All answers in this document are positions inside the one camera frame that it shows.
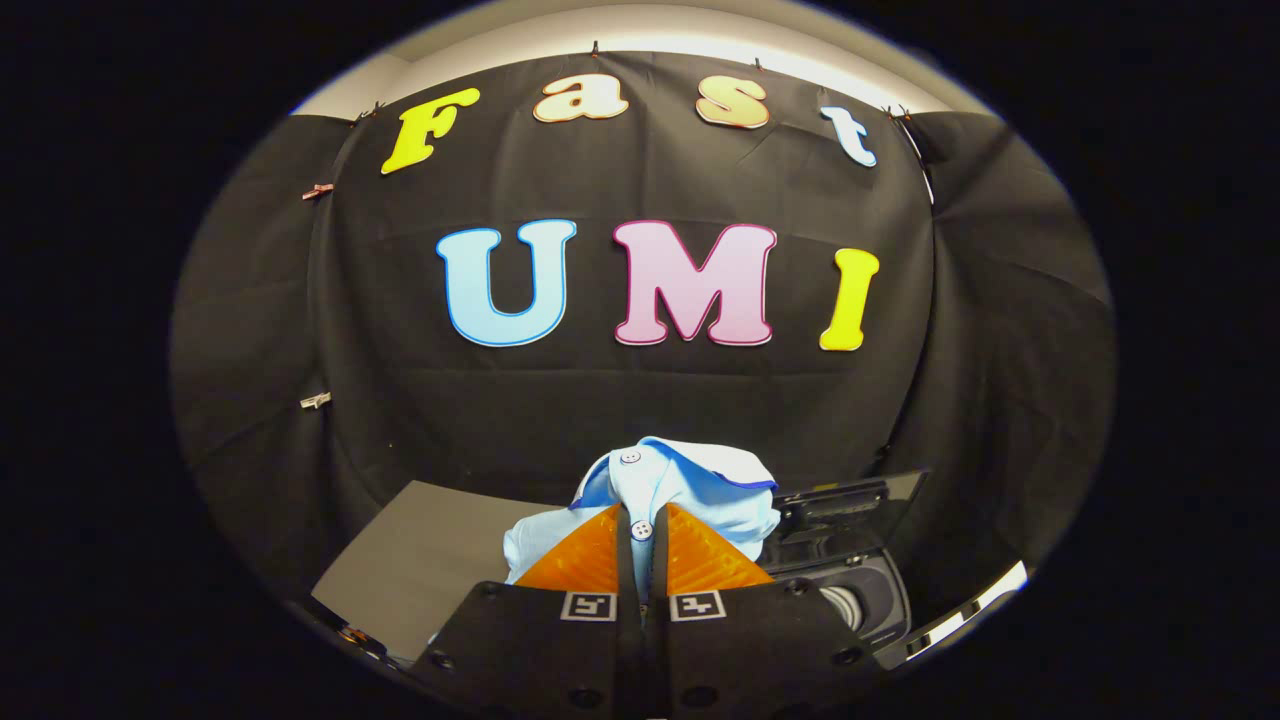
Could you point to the grey top-load washing machine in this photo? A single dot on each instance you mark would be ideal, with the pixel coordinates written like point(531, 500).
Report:
point(870, 600)

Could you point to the small red clip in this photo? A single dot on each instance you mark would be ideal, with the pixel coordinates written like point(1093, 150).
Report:
point(317, 190)

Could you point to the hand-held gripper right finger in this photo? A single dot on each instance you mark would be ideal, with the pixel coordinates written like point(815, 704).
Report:
point(760, 650)

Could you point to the light blue polo shirt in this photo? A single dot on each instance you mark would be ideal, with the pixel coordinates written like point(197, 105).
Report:
point(690, 490)

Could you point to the small silver clip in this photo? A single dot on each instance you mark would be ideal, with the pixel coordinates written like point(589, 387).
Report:
point(315, 400)

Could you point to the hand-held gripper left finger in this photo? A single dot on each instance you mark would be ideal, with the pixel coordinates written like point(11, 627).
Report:
point(540, 650)

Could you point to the black backdrop cloth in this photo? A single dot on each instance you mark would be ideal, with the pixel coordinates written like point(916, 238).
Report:
point(600, 400)

